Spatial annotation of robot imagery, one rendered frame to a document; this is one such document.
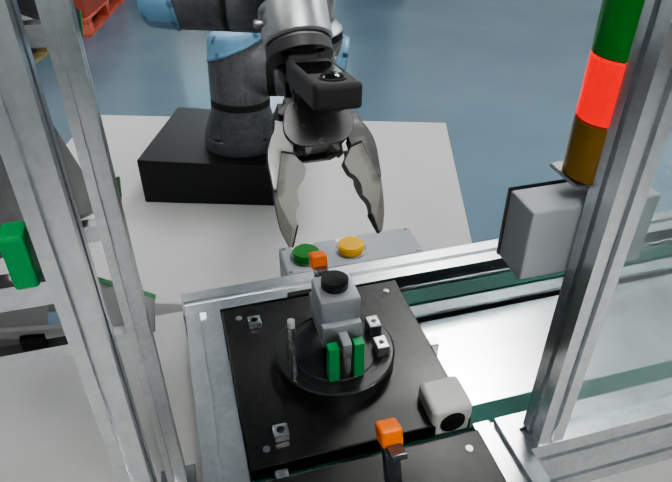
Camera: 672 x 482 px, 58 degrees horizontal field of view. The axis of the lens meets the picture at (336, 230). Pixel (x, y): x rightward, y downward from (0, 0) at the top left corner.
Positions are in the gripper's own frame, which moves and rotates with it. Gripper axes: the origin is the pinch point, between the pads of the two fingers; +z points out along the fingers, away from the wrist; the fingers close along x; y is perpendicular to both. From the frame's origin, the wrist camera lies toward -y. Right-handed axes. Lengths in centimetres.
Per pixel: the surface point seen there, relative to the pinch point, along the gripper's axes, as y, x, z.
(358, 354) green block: 5.5, -1.3, 13.2
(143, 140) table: 87, 22, -35
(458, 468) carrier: -0.2, -7.9, 25.4
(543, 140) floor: 235, -178, -49
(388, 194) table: 58, -25, -10
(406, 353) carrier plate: 11.8, -8.6, 15.1
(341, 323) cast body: 5.2, 0.0, 9.6
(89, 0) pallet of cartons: 428, 67, -245
